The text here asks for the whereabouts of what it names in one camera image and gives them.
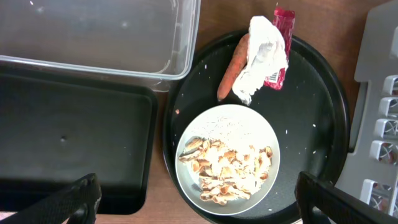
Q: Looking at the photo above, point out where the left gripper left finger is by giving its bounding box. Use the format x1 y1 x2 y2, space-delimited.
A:
1 173 102 224

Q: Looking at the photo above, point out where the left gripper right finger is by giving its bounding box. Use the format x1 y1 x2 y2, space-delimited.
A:
295 172 397 224

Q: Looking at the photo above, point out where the white napkin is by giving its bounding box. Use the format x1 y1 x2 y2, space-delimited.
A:
232 16 288 105

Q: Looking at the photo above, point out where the red snack wrapper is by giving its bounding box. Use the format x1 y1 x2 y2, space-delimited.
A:
264 7 295 90

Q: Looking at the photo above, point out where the grey dishwasher rack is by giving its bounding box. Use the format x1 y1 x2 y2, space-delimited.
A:
336 1 397 217

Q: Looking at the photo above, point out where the black rectangular tray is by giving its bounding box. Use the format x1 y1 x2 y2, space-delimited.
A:
1 67 158 215

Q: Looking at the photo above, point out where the round black serving tray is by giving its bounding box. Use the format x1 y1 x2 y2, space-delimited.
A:
162 31 349 223

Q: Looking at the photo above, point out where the grey plate with rice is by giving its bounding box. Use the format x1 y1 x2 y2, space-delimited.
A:
175 105 280 216

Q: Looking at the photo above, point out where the orange carrot stick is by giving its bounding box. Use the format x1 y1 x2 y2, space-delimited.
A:
217 34 249 101

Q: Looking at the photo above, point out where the clear plastic bin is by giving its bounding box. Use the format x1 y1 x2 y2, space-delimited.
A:
1 0 201 92

